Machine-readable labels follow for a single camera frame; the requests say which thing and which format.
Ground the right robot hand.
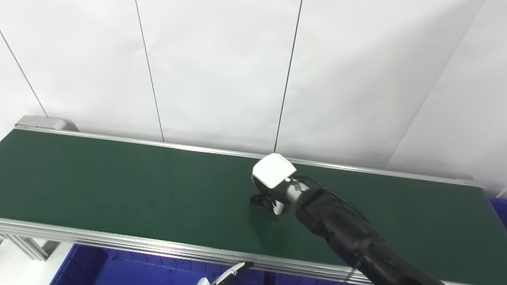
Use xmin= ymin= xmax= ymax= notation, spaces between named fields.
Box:
xmin=252 ymin=153 xmax=297 ymax=217

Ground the black flange part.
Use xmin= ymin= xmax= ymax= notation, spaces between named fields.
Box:
xmin=249 ymin=193 xmax=278 ymax=215

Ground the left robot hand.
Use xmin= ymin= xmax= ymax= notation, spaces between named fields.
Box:
xmin=196 ymin=261 xmax=255 ymax=285

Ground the aluminium conveyor leg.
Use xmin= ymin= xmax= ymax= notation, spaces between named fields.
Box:
xmin=0 ymin=233 xmax=61 ymax=262

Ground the grey conveyor end cover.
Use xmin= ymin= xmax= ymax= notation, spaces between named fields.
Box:
xmin=14 ymin=115 xmax=80 ymax=132

